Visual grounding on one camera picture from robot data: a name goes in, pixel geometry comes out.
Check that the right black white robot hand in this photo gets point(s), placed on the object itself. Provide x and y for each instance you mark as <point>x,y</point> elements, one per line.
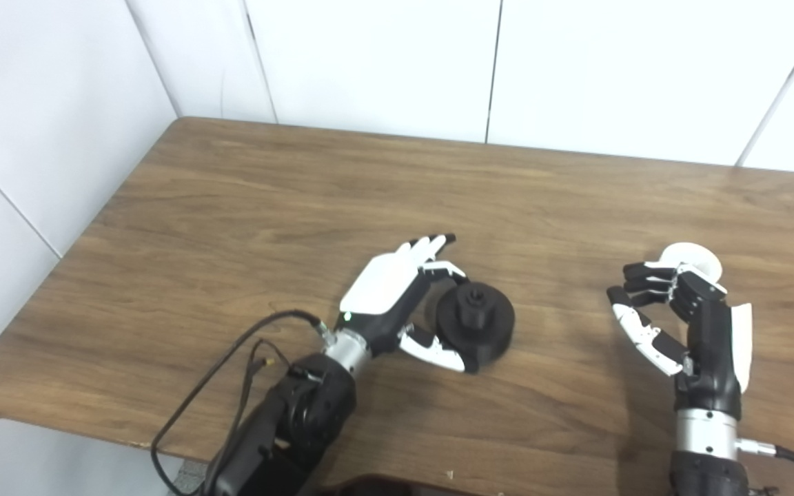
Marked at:
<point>710,351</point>

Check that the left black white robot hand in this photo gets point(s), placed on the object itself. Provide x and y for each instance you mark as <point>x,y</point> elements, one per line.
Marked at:
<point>383,289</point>

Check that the round black plastic part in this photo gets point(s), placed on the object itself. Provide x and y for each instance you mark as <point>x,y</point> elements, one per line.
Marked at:
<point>490,331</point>

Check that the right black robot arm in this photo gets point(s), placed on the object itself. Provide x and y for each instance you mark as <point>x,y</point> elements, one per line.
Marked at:
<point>707,468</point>

